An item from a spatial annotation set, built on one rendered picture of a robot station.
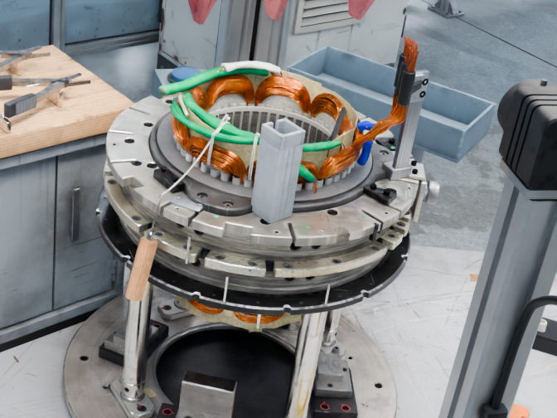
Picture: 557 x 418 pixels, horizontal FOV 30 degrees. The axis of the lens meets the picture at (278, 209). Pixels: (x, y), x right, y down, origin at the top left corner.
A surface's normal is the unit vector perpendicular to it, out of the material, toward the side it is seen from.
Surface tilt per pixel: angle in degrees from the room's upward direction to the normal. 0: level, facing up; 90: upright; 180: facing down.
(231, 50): 90
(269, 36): 90
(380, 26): 90
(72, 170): 90
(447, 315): 0
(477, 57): 0
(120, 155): 0
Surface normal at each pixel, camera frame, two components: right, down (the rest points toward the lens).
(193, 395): -0.16, 0.49
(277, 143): -0.76, 0.25
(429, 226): 0.13, -0.85
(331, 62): -0.51, 0.39
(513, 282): 0.23, 0.53
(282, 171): 0.64, 0.47
